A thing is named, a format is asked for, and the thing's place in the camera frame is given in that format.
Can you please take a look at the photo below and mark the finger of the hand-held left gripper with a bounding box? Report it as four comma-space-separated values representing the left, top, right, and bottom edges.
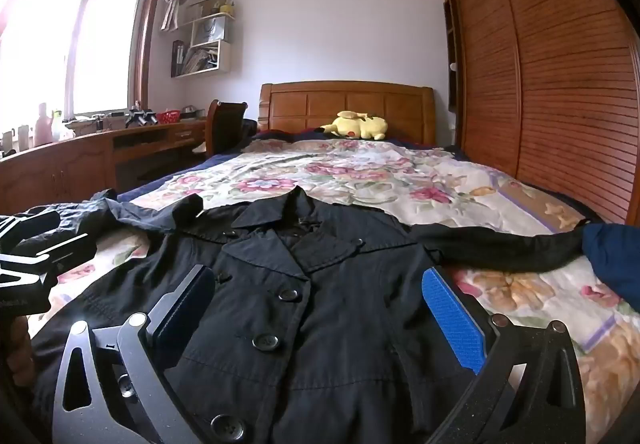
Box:
0, 234, 96, 275
0, 210, 62, 252

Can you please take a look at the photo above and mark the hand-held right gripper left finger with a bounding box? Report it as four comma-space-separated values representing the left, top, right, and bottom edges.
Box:
50, 263, 217, 444

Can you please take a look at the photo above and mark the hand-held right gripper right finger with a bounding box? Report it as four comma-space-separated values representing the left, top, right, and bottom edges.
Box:
421, 265, 587, 444

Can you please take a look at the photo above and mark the black coat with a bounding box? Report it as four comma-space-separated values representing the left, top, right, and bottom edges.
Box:
30, 184, 592, 444

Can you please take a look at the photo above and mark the person's left forearm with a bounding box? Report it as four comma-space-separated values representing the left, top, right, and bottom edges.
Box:
7, 317, 38, 387

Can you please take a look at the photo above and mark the wooden desk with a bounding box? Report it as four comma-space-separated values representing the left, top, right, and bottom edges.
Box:
0, 117, 208, 220

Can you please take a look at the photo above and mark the pink bottle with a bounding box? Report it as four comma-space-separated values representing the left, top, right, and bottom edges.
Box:
34, 103, 53, 147

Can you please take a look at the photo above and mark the navy bed sheet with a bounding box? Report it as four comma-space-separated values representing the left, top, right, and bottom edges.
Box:
117, 137, 261, 202

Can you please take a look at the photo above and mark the black mechanical device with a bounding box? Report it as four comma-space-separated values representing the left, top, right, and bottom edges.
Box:
125, 107, 158, 128

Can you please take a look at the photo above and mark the floral blanket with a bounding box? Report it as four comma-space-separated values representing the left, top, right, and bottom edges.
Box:
27, 137, 640, 444

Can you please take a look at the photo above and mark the blue cloth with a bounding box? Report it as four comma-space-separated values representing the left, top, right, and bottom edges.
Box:
582, 221, 640, 310

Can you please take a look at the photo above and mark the window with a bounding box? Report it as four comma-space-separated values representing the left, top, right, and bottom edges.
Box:
0, 0, 166, 145

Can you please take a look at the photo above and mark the wooden chair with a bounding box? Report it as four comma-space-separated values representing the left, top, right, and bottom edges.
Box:
205, 99, 248, 157

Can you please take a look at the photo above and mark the yellow plush toy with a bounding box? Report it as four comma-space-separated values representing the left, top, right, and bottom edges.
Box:
320, 111, 390, 141

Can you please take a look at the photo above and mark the wooden bed headboard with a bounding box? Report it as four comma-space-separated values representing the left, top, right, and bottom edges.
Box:
259, 81, 436, 147

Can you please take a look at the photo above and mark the wooden slatted wardrobe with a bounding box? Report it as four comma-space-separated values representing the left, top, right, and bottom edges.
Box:
437, 0, 640, 225

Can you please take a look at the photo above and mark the white paper bag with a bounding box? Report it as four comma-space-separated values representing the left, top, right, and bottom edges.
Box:
192, 17, 228, 45

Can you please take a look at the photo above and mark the white wall shelf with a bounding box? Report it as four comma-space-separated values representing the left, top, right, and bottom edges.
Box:
170, 0, 236, 78

